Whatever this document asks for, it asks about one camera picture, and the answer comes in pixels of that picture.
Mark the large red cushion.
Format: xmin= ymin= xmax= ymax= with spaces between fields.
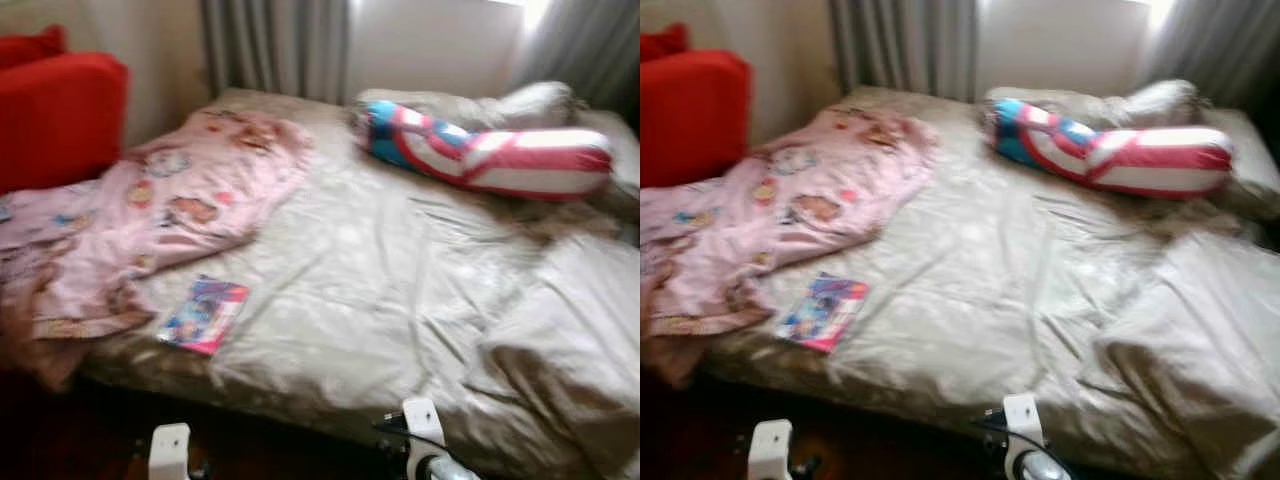
xmin=0 ymin=52 xmax=131 ymax=196
xmin=640 ymin=50 xmax=753 ymax=191

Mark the red white blue bolster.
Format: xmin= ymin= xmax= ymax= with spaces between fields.
xmin=988 ymin=97 xmax=1236 ymax=199
xmin=355 ymin=98 xmax=614 ymax=203

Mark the pink cartoon print blanket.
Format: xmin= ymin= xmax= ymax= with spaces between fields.
xmin=0 ymin=108 xmax=314 ymax=391
xmin=640 ymin=105 xmax=939 ymax=386

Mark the white rumpled pillow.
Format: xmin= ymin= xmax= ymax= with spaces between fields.
xmin=1125 ymin=78 xmax=1206 ymax=126
xmin=498 ymin=80 xmax=579 ymax=128

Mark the grey curtain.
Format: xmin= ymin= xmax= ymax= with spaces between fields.
xmin=1140 ymin=0 xmax=1280 ymax=116
xmin=828 ymin=0 xmax=979 ymax=106
xmin=200 ymin=0 xmax=351 ymax=106
xmin=510 ymin=0 xmax=641 ymax=131

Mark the colourful comic book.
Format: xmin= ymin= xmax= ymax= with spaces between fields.
xmin=775 ymin=272 xmax=871 ymax=354
xmin=157 ymin=275 xmax=252 ymax=357

